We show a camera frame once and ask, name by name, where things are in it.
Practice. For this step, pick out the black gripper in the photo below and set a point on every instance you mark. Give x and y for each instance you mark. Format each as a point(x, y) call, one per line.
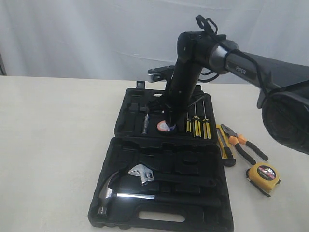
point(180, 89)

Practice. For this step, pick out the PVC insulation tape roll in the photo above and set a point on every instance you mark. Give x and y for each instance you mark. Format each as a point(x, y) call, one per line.
point(163, 127)

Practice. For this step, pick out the yellow black utility knife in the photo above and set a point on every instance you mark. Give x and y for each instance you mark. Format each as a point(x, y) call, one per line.
point(226, 153)

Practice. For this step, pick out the yellow measuring tape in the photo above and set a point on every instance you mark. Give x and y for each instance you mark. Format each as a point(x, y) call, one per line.
point(263, 177)

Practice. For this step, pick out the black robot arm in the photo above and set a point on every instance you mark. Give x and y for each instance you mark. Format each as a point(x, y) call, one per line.
point(284, 87)

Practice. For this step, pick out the black plastic tool case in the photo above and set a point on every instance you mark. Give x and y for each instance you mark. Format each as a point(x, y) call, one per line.
point(175, 152)

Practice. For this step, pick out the left yellow black screwdriver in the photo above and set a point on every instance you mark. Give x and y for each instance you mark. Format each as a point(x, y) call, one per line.
point(188, 126)

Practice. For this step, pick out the silver adjustable wrench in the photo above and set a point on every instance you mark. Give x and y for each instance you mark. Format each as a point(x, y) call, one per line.
point(147, 175)

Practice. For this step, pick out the steel claw hammer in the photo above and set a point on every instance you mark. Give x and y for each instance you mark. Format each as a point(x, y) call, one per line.
point(107, 194)

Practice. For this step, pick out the clear handle tester screwdriver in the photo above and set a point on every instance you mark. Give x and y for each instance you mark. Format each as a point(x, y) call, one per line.
point(145, 124)

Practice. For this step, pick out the orange black handled pliers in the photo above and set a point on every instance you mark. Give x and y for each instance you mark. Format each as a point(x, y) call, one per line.
point(237, 140)

